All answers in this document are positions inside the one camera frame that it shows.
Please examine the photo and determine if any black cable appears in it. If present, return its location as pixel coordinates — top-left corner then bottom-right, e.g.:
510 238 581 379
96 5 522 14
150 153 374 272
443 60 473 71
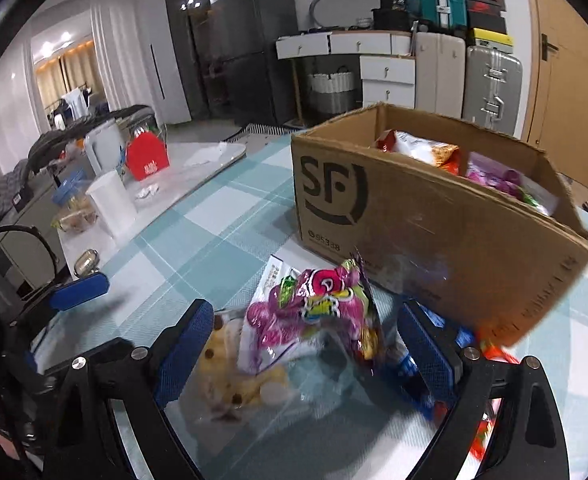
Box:
0 224 61 287

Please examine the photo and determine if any purple white snack bag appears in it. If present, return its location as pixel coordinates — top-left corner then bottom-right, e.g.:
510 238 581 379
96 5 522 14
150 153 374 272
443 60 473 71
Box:
465 152 561 217

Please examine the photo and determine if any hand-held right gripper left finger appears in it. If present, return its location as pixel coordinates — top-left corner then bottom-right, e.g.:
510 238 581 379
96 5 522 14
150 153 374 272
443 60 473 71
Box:
41 299 215 480

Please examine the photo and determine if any yellow black box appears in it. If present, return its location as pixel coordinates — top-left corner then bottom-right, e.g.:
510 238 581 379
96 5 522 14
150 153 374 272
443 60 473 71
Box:
471 27 516 49

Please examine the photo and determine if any clear food container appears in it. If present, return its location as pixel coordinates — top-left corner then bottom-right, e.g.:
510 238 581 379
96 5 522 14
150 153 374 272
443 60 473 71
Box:
55 200 100 234

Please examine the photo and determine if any white plastic cup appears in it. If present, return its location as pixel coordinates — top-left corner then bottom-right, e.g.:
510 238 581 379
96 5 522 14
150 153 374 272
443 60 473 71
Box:
86 169 138 241

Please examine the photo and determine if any white curtain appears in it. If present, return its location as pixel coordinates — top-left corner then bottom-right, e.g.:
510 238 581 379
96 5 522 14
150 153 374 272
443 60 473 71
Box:
90 0 141 117

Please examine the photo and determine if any black red box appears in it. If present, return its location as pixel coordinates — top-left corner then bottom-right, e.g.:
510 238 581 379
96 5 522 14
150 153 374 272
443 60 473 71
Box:
463 0 508 31

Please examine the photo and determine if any beige earbuds case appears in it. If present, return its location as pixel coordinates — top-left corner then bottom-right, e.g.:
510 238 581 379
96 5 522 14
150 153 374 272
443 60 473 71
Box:
73 252 103 279

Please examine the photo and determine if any clear cookie bag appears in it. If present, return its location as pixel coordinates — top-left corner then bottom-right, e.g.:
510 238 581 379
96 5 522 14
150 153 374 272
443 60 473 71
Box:
193 309 296 422

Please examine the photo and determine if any black bag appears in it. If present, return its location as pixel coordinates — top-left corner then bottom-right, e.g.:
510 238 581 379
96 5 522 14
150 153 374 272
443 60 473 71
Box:
373 0 421 31

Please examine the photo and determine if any white desk with drawers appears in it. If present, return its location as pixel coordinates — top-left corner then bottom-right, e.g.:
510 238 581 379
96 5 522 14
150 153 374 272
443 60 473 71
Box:
275 30 418 111

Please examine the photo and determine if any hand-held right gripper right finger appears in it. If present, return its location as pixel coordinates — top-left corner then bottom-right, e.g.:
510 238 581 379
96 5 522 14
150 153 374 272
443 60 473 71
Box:
398 300 571 480

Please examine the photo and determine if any silver suitcase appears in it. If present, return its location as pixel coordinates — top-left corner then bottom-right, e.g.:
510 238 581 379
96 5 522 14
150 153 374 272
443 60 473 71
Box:
461 45 523 137

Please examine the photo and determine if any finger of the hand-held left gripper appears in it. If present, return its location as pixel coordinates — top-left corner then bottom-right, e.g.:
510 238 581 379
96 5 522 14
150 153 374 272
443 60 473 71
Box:
6 339 58 392
6 273 111 335

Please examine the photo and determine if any blue snack packet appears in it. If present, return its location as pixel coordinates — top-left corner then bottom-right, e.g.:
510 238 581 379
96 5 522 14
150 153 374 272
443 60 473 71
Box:
391 304 476 422

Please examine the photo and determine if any purple snack packet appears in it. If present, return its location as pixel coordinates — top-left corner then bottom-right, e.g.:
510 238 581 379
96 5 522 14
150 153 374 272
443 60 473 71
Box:
245 246 383 377

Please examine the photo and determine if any small red snack packet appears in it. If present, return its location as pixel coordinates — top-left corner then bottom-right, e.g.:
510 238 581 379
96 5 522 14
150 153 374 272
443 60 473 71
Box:
468 329 521 462

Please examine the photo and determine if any white kettle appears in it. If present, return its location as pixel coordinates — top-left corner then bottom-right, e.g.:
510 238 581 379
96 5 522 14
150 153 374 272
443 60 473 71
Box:
83 119 125 177

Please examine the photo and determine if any black door handle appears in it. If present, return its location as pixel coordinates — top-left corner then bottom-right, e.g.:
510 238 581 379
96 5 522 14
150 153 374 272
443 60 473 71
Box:
541 33 559 69

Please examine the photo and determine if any blue checked tablecloth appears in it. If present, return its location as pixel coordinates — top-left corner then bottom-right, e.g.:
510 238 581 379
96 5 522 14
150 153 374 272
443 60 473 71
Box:
29 132 588 480

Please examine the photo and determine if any striped laundry basket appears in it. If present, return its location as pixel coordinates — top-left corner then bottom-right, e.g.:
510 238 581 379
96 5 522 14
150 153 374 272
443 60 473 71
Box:
306 66 358 117

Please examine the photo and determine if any white orange snack bag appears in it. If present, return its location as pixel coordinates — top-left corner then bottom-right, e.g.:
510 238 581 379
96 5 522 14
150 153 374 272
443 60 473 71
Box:
375 129 461 169

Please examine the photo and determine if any brown cardboard box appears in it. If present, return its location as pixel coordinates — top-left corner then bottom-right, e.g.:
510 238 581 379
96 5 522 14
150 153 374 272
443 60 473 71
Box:
290 102 588 347

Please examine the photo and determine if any dark grey refrigerator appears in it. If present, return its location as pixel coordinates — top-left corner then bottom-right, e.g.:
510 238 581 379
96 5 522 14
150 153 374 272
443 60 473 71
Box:
188 0 301 127

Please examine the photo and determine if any wooden door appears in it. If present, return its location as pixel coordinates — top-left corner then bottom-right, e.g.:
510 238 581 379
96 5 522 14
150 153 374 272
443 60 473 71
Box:
521 0 588 192

